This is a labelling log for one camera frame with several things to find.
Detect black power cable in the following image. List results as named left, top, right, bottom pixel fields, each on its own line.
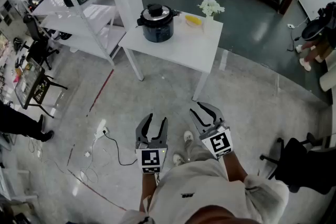
left=103, top=130, right=139, bottom=167

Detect person's left white shoe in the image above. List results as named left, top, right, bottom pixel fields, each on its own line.
left=173, top=153, right=186, bottom=166

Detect white square table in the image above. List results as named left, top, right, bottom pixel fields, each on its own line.
left=118, top=10, right=224, bottom=102

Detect person's white shirt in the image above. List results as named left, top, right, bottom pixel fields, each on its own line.
left=119, top=158, right=290, bottom=224

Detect white power strip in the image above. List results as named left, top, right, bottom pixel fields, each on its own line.
left=94, top=119, right=109, bottom=139

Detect yellow corn cob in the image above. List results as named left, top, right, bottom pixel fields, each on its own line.
left=185, top=15, right=203, bottom=26

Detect black pressure cooker pot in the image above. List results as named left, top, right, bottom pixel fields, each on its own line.
left=136, top=9, right=182, bottom=43

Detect white metal shelf rack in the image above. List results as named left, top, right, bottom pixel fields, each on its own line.
left=13, top=0, right=127, bottom=69

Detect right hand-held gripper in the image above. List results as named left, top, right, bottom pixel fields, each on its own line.
left=189, top=101, right=233, bottom=161

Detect black folding stand with tray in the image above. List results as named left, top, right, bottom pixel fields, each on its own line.
left=14, top=57, right=68, bottom=119

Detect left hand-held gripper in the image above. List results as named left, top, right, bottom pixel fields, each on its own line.
left=135, top=113, right=169, bottom=174

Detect white cylindrical ottoman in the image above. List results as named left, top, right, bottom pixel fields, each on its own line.
left=319, top=55, right=336, bottom=92

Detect cooker lid with black handle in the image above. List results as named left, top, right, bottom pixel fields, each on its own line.
left=140, top=3, right=177, bottom=25

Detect white flower bouquet in vase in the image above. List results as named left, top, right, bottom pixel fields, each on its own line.
left=197, top=0, right=226, bottom=35

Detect black mesh office chair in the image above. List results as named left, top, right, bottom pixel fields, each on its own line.
left=259, top=132, right=336, bottom=195

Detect person's grey trousers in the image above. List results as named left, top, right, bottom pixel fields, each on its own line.
left=183, top=138, right=219, bottom=164

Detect black round appliance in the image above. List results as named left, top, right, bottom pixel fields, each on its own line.
left=27, top=0, right=50, bottom=10

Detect person's right forearm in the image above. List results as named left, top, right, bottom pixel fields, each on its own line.
left=222, top=151, right=249, bottom=183

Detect person's left forearm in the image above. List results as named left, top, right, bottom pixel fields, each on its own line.
left=139, top=172, right=160, bottom=214

